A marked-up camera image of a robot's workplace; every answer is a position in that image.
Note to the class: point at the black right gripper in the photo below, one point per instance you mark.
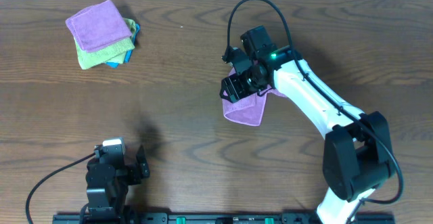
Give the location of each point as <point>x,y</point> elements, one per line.
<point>233,88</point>

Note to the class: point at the folded green cloth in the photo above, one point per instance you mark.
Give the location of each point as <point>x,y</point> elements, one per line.
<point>90,59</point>

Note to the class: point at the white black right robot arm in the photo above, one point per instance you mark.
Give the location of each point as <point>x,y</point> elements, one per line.
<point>357,152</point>

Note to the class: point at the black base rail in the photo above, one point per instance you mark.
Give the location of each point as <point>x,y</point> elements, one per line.
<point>284,218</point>

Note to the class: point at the purple microfiber cloth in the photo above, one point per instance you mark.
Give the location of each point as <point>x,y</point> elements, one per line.
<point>248,111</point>

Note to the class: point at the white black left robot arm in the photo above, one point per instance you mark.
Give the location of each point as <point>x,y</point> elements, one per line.
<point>108,179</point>

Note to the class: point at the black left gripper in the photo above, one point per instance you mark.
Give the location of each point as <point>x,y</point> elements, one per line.
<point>139,173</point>

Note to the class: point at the folded purple cloth on stack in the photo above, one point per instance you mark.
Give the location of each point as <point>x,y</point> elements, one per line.
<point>98,26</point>

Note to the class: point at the folded blue cloth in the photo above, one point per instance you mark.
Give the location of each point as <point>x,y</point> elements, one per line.
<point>124,57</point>

